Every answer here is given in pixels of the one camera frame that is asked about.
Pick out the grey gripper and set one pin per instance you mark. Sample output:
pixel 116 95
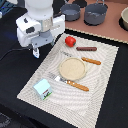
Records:
pixel 41 41

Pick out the red tomato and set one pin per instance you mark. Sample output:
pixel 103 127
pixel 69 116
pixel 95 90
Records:
pixel 70 41

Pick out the brown sausage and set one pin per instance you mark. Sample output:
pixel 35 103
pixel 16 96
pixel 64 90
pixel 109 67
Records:
pixel 86 48

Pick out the light blue milk carton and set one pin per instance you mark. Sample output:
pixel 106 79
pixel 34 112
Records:
pixel 42 88

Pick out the small white salt shaker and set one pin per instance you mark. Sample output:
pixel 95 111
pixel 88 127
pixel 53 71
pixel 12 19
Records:
pixel 36 53

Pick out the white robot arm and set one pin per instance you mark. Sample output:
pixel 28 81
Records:
pixel 37 26

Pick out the small grey pot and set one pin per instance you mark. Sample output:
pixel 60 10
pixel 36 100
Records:
pixel 71 12

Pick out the round tan plate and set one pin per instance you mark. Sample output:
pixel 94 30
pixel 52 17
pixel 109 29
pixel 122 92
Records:
pixel 72 68

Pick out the blue basket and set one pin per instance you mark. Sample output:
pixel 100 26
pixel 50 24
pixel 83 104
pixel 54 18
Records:
pixel 6 6

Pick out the large grey pot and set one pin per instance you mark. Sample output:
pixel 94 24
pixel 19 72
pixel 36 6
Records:
pixel 95 13

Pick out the brown stove board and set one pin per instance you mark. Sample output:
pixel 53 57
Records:
pixel 109 29

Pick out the beige woven placemat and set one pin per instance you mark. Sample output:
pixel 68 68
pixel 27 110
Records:
pixel 77 107

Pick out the beige bowl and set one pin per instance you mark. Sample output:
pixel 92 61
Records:
pixel 124 16

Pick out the knife with orange handle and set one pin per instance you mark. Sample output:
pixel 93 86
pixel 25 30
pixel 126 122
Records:
pixel 83 58

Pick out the fork with orange handle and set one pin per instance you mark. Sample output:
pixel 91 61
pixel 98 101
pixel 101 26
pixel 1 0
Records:
pixel 76 85

